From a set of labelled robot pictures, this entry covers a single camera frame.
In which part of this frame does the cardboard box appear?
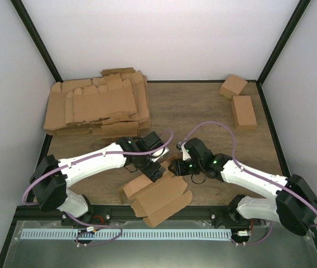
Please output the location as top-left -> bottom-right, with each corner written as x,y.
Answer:
118,154 -> 193,228
231,95 -> 257,130
219,74 -> 248,99

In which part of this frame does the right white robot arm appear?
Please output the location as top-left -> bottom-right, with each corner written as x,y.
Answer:
169,138 -> 317,236

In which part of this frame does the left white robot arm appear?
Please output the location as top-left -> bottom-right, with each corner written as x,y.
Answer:
30,132 -> 169,226

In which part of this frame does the stack of flat cardboard blanks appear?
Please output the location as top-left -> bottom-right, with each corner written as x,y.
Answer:
44,68 -> 151,140

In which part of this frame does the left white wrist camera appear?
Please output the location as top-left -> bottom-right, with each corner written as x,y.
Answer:
149,147 -> 169,162

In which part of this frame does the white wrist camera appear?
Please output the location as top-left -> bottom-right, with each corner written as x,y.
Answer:
176,142 -> 191,161
149,147 -> 169,162

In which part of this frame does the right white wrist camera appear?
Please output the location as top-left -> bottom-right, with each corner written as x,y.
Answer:
176,142 -> 191,161

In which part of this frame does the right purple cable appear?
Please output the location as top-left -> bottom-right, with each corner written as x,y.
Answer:
177,121 -> 317,227

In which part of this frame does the light blue slotted cable duct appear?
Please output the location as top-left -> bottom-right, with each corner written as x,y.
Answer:
20,228 -> 232,241

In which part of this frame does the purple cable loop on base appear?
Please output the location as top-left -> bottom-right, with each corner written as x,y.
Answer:
75,219 -> 128,248

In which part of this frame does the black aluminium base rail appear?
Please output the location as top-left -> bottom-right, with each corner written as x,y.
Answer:
16,205 -> 310,224

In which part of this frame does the black frame post right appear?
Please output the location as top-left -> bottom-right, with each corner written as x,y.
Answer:
257,0 -> 311,85

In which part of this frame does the black frame post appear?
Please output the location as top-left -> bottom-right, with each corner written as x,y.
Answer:
257,0 -> 311,85
10,0 -> 63,82

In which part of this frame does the black frame post left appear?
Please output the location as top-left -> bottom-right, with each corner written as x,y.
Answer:
10,0 -> 63,82

